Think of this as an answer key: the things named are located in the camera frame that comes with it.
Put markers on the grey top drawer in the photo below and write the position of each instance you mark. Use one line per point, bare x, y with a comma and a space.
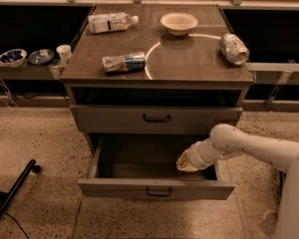
152, 119

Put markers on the white paper bowl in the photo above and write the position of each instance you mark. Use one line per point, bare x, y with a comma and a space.
178, 24

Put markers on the black stand leg left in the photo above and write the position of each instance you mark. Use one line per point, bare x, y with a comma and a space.
7, 197

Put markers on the grey drawer cabinet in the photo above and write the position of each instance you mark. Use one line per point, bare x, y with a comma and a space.
180, 71

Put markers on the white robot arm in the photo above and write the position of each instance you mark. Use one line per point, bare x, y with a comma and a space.
226, 141

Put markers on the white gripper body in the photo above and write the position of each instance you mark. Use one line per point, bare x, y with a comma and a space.
196, 156

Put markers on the white labelled plastic bottle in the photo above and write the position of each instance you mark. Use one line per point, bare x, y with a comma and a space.
111, 22

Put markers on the dark blue bowl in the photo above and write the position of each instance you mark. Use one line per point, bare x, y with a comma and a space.
42, 57

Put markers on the blue white bowl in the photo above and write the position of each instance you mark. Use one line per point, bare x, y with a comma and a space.
13, 58

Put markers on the low side shelf left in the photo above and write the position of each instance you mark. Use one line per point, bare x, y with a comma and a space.
27, 71

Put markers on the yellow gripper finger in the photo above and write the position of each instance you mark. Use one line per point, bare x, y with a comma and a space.
187, 162

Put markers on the white paper cup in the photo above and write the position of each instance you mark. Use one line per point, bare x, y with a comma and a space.
65, 53

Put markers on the grey drawer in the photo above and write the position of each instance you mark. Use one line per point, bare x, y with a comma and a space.
152, 119
143, 166

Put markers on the crushed silver can right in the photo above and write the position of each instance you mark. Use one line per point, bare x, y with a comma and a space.
233, 49

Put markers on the crushed blue silver can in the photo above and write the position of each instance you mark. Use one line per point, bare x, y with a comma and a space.
124, 63

